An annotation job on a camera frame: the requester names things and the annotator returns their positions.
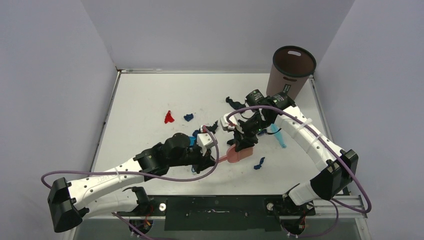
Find brown waste bin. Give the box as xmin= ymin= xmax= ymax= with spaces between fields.
xmin=266 ymin=45 xmax=317 ymax=100

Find teal paper scrap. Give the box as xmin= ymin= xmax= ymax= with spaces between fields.
xmin=269 ymin=124 xmax=287 ymax=149

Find small dark blue scrap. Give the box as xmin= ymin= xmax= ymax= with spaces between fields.
xmin=183 ymin=113 xmax=194 ymax=122

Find black paper scrap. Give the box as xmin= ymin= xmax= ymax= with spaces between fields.
xmin=226 ymin=139 xmax=236 ymax=146
xmin=225 ymin=96 xmax=246 ymax=110
xmin=199 ymin=120 xmax=219 ymax=134

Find purple cable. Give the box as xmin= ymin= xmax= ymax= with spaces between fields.
xmin=40 ymin=125 xmax=220 ymax=240
xmin=226 ymin=105 xmax=373 ymax=239

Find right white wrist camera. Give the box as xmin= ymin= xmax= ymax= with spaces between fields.
xmin=219 ymin=113 xmax=237 ymax=132

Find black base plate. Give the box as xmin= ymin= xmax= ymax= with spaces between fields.
xmin=119 ymin=195 xmax=316 ymax=232

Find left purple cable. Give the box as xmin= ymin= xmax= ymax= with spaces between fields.
xmin=40 ymin=125 xmax=220 ymax=240

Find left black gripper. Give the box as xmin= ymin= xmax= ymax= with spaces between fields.
xmin=168 ymin=139 xmax=217 ymax=174

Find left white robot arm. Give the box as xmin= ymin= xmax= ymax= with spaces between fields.
xmin=47 ymin=133 xmax=218 ymax=233

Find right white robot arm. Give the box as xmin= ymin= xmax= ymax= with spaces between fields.
xmin=220 ymin=89 xmax=359 ymax=215

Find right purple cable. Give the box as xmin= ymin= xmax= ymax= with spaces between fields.
xmin=226 ymin=105 xmax=373 ymax=239

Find black paper scrap far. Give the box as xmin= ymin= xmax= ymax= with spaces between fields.
xmin=225 ymin=96 xmax=246 ymax=110

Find red paper scrap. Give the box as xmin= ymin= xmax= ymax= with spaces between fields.
xmin=164 ymin=110 xmax=175 ymax=124

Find pink hand brush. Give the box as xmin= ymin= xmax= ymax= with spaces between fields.
xmin=216 ymin=144 xmax=254 ymax=163

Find dark blue scrap right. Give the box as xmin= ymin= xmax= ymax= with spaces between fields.
xmin=257 ymin=129 xmax=267 ymax=136

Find dark blue scrap near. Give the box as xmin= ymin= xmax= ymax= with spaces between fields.
xmin=253 ymin=157 xmax=266 ymax=170

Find blue dustpan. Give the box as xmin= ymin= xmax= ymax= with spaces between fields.
xmin=189 ymin=136 xmax=197 ymax=174

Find black paper scrap left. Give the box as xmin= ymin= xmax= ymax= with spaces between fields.
xmin=199 ymin=120 xmax=219 ymax=134

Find black paper scrap centre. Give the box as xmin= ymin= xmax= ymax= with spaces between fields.
xmin=226 ymin=139 xmax=236 ymax=146

